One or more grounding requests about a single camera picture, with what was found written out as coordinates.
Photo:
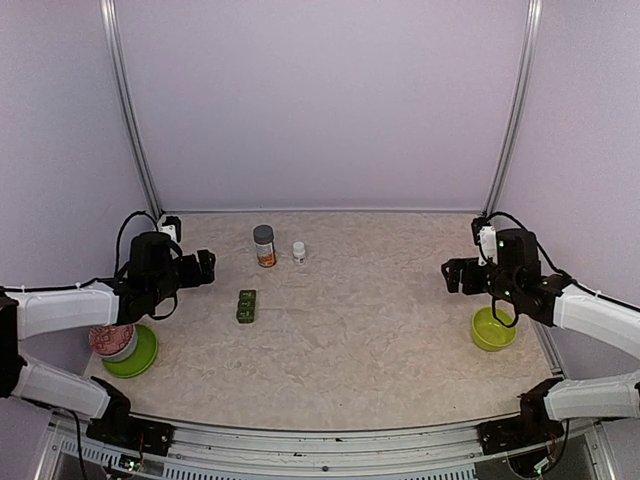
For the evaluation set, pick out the green bowl right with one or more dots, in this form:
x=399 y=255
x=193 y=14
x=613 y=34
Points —
x=492 y=334

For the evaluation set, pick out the aluminium frame post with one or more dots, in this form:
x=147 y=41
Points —
x=518 y=102
x=108 y=10

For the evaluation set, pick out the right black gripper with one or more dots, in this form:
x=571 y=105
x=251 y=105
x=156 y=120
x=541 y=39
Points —
x=457 y=264

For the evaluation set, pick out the right aluminium frame post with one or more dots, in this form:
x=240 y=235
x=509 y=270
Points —
x=518 y=102

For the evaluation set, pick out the left aluminium frame post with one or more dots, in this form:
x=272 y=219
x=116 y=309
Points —
x=108 y=10

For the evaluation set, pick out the small white pill bottle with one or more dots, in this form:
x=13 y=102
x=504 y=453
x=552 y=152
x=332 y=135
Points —
x=299 y=252

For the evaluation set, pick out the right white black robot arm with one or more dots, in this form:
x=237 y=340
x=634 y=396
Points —
x=583 y=310

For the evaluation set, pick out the front aluminium rail base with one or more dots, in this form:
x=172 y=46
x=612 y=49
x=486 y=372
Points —
x=200 y=451

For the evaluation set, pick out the green plate left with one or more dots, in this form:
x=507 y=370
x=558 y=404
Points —
x=141 y=359

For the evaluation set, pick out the orange pill bottle grey cap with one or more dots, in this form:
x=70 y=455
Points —
x=263 y=236

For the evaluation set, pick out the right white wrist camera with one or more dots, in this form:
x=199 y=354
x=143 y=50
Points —
x=484 y=236

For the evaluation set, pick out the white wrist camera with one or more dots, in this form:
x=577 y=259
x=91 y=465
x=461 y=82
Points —
x=172 y=226
x=484 y=236

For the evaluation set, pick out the green weekly pill organizer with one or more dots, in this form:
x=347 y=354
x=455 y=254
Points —
x=246 y=306

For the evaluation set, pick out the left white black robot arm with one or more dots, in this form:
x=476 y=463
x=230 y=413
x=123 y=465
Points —
x=30 y=312

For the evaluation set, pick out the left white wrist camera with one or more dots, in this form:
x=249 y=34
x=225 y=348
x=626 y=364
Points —
x=172 y=226

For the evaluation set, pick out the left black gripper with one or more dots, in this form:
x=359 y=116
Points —
x=194 y=278

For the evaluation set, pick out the red patterned round tin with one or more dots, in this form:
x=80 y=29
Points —
x=113 y=343

